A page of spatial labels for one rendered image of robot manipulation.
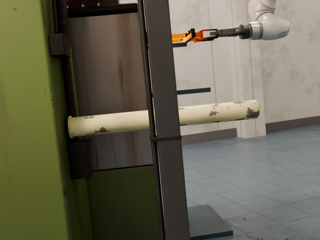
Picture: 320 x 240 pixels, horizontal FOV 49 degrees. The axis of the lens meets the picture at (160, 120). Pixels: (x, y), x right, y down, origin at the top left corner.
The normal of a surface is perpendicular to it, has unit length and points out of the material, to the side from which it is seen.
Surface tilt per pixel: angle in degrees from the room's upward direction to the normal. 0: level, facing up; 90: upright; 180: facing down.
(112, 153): 90
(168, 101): 90
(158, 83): 90
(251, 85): 90
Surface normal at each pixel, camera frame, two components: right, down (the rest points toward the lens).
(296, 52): 0.36, 0.04
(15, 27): 0.05, 0.07
